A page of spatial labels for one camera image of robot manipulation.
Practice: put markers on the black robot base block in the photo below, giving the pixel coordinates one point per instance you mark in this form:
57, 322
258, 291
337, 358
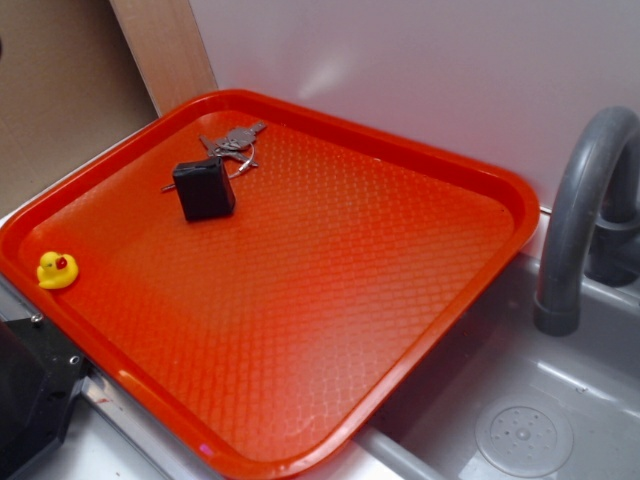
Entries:
42, 372

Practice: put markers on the small black box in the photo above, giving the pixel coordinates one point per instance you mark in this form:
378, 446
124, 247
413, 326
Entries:
204, 189

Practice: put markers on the red plastic tray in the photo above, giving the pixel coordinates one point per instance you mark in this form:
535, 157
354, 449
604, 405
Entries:
264, 340

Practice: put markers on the silver key bunch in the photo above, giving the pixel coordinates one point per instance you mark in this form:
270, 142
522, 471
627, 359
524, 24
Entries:
238, 144

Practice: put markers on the grey plastic sink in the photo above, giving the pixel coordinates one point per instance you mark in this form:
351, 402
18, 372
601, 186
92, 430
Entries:
496, 399

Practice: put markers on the wooden board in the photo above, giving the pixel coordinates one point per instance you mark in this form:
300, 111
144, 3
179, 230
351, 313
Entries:
165, 42

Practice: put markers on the yellow rubber duck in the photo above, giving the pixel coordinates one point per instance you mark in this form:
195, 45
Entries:
56, 270

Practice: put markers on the grey curved faucet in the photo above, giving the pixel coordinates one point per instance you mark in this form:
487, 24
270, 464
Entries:
593, 231

